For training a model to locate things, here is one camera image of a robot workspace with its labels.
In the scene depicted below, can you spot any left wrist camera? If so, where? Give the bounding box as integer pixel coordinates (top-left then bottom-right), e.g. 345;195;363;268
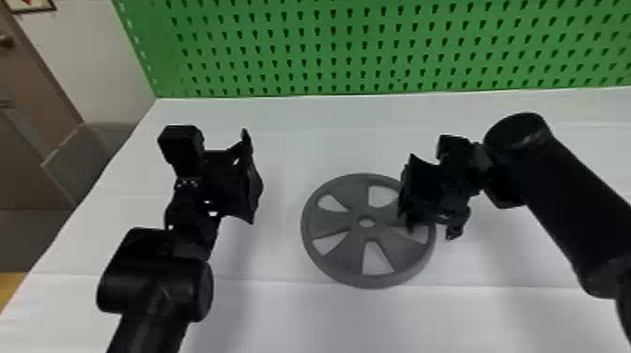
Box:
157;124;207;177

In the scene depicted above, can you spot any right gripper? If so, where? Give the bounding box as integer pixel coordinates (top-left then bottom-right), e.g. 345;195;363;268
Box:
396;153;481;241

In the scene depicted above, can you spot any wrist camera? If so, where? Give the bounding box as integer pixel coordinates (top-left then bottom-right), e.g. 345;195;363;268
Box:
436;133;478;169
157;124;207;177

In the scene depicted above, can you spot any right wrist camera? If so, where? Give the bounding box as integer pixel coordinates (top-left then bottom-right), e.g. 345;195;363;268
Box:
436;133;478;169

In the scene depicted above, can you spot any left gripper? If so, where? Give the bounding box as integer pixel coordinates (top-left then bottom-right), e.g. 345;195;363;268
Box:
175;128;265;226

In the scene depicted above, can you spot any framed wall sign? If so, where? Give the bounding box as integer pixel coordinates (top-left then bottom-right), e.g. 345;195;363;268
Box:
0;0;58;15

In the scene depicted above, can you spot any grey wheel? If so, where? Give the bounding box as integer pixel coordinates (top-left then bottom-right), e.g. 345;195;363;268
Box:
300;172;438;290

